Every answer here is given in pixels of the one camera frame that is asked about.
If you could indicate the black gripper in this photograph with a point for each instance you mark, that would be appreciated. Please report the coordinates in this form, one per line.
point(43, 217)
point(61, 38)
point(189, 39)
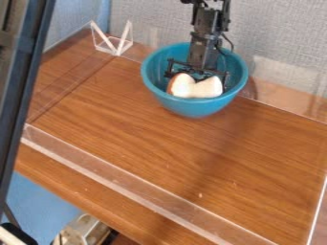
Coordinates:
point(177, 67)

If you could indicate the brown white plush mushroom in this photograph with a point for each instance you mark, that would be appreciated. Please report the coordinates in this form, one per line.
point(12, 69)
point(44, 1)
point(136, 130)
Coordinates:
point(183, 87)

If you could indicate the dark robot arm link foreground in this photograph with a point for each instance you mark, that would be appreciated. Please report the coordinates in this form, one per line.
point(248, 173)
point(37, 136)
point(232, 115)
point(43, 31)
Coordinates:
point(24, 23)

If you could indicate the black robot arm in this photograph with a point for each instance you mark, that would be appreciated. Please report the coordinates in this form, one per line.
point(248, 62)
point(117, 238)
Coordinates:
point(209, 23)

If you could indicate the blue bowl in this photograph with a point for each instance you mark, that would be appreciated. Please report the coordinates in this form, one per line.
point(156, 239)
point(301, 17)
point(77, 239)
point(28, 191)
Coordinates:
point(192, 108)

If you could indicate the clear acrylic back barrier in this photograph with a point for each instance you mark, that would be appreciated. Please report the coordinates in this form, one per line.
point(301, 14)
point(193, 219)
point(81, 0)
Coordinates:
point(289, 100)

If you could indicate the clear acrylic barrier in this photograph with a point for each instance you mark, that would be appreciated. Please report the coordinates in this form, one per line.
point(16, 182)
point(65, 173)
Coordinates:
point(289, 100)
point(155, 198)

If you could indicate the clear acrylic front barrier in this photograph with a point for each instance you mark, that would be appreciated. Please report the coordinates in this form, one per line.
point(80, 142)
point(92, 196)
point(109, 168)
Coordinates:
point(155, 198)

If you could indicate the grey metal box under table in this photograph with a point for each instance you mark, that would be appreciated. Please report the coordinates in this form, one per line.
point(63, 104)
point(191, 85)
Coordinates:
point(85, 230)

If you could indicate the clear acrylic corner bracket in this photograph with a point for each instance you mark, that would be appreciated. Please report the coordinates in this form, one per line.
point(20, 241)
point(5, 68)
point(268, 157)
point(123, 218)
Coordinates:
point(111, 44)

